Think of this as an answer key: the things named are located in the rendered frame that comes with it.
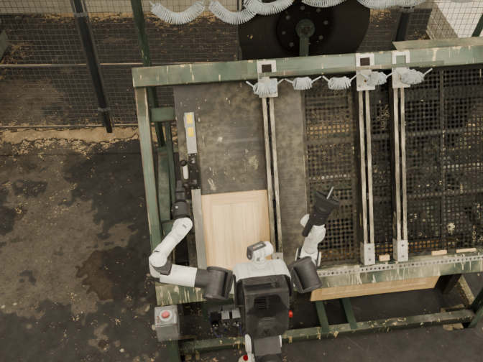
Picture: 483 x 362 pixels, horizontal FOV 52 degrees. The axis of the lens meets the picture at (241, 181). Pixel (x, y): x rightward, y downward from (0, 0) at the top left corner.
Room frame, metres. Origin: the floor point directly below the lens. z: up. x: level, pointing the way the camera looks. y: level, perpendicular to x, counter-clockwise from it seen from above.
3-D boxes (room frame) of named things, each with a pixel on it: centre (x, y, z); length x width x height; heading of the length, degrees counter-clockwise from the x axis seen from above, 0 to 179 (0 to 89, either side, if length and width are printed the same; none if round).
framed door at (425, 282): (1.87, -0.93, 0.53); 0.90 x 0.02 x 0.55; 97
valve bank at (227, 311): (1.44, -0.03, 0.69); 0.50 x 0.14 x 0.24; 97
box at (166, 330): (1.32, 0.40, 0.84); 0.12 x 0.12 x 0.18; 7
